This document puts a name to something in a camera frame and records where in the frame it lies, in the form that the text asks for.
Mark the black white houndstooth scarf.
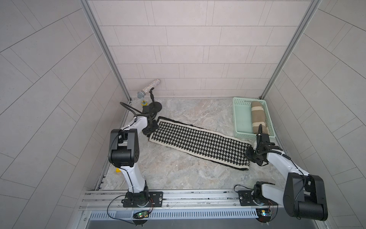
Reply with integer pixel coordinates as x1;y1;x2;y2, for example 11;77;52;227
149;116;252;171

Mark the mint green plastic basket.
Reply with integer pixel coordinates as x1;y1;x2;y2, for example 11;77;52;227
233;97;276;143

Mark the brown beige plaid scarf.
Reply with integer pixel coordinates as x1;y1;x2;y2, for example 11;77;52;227
251;101;269;134

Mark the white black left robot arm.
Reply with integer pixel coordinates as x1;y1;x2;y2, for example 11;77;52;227
108;102;158;203

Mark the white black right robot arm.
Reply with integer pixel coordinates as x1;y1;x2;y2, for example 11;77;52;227
246;126;328;221

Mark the black round microphone stand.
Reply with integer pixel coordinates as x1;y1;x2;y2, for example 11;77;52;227
149;87;162;114

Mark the small yellow toy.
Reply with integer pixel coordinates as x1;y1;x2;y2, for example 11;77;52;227
141;100;148;106

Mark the glittery silver microphone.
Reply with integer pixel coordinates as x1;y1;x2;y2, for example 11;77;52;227
137;79;161;99

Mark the right green circuit board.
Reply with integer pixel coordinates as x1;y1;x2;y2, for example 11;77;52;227
256;209;272;223

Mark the green circuit board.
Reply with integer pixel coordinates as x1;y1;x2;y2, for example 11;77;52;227
133;211;150;219
256;209;272;223

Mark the left green circuit board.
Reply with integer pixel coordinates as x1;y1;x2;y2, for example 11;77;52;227
133;211;150;219

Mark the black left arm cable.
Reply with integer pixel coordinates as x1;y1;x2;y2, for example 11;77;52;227
120;101;144;118

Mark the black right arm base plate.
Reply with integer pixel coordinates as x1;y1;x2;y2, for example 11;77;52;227
236;190;278;207

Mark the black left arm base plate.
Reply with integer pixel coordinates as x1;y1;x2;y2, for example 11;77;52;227
122;191;164;208

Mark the aluminium mounting rail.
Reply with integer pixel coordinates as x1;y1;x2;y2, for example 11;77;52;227
79;186;276;210

